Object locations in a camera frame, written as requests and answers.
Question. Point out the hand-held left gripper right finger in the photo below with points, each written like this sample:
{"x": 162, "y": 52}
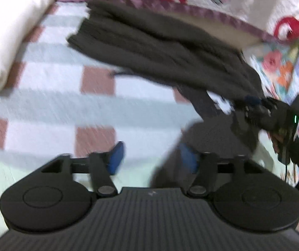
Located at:
{"x": 188, "y": 158}

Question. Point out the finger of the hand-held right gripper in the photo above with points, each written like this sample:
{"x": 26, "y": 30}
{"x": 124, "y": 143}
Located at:
{"x": 252, "y": 104}

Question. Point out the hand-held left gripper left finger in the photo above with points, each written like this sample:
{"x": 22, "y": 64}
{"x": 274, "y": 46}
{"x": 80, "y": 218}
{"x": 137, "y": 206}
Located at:
{"x": 115, "y": 157}

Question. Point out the dark brown knit sweater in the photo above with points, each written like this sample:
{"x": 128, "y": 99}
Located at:
{"x": 165, "y": 47}

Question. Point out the person's right hand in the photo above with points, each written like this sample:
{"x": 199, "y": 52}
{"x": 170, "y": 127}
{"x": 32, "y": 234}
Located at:
{"x": 298, "y": 151}

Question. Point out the floral blanket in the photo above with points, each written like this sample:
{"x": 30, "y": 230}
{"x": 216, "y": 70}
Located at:
{"x": 277, "y": 65}

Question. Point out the checked fleece blanket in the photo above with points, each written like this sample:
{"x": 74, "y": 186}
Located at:
{"x": 47, "y": 104}

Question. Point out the white bear-print quilt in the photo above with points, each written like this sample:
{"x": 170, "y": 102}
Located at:
{"x": 243, "y": 5}

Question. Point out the white pillow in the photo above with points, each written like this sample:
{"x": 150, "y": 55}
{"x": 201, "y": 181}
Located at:
{"x": 8, "y": 31}

